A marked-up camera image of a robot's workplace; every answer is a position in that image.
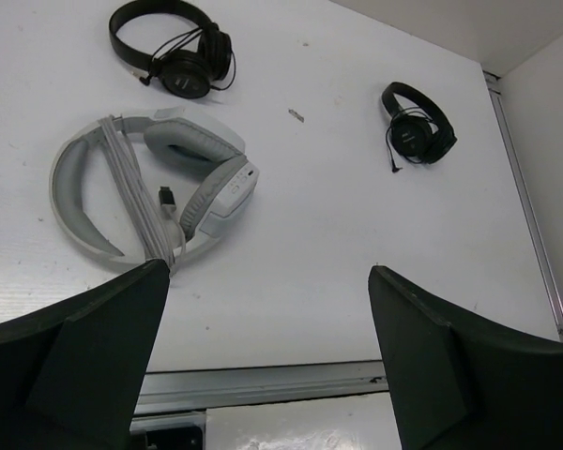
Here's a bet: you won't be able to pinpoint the small debris on table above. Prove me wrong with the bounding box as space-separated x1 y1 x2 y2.
288 109 305 123

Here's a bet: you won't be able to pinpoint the grey headphone cable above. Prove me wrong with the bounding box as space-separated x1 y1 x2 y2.
96 114 187 276

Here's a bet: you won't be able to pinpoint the black headphones left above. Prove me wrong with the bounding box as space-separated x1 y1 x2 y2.
108 1 237 99

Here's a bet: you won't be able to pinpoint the white over-ear headphones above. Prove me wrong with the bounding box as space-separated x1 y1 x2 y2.
49 106 259 271

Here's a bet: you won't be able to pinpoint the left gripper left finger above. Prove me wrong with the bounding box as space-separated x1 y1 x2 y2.
0 260 170 449

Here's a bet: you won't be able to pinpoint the aluminium side rail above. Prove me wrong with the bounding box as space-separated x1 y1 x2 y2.
482 70 563 342

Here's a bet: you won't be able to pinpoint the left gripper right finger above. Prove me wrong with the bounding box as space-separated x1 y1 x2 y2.
368 266 563 449

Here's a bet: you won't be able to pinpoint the aluminium front rail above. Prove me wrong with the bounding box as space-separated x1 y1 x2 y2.
134 360 388 416

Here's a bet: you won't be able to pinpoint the black headphones right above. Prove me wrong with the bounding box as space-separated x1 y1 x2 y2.
380 82 457 173

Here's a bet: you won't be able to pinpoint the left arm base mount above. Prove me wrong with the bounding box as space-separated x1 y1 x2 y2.
126 411 206 450

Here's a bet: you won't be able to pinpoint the black headphones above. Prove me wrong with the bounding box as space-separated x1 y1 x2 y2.
108 1 237 99
380 82 457 173

